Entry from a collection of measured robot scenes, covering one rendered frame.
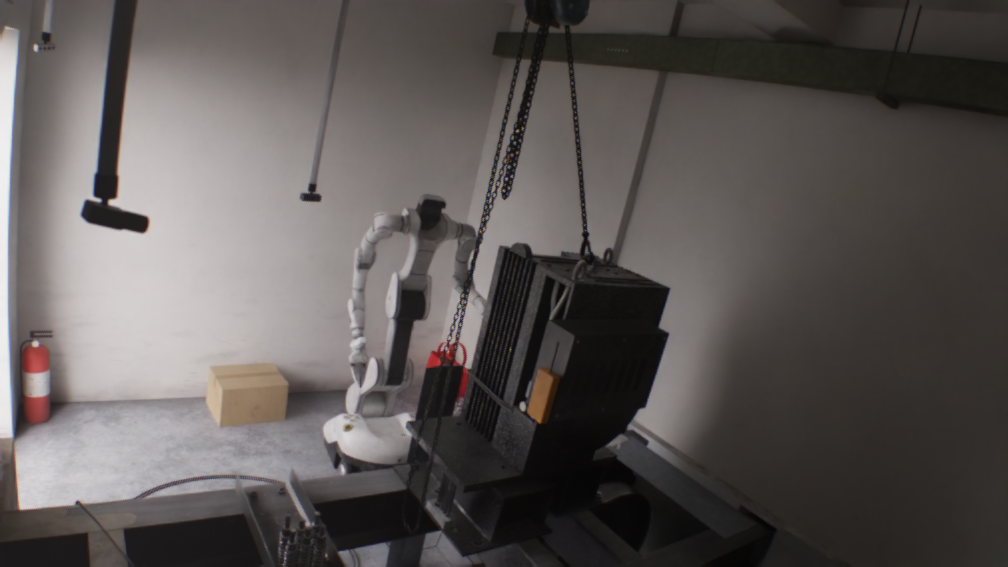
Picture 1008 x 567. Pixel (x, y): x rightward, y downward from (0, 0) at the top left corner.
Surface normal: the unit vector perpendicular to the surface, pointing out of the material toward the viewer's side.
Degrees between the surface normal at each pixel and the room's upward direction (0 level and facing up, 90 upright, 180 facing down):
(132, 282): 90
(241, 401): 90
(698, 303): 90
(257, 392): 90
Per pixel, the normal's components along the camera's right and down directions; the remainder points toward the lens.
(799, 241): -0.80, -0.04
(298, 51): 0.55, 0.33
